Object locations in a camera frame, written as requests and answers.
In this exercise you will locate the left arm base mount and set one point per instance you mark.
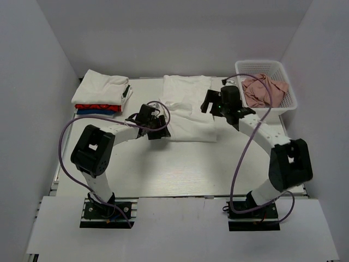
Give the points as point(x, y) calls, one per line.
point(96, 215)

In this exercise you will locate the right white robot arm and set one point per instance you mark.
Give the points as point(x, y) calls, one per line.
point(289, 160)

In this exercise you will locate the pink crumpled t-shirt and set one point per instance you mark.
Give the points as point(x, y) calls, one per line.
point(264, 91)

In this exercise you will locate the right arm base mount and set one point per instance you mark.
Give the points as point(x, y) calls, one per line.
point(264, 219)

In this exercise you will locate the folded red t-shirt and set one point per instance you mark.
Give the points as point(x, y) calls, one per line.
point(114, 108)

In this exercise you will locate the white t-shirt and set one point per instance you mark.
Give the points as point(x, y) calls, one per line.
point(99, 89)
point(183, 96)

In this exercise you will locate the folded blue t-shirt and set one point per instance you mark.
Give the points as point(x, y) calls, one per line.
point(96, 112)

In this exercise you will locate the white plastic basket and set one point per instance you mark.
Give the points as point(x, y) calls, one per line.
point(275, 71)

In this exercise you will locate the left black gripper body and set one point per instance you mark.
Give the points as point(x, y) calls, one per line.
point(155, 123)

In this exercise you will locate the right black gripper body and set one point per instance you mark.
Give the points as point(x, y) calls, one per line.
point(224, 109)

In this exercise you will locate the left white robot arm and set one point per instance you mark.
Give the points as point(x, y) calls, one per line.
point(91, 155)

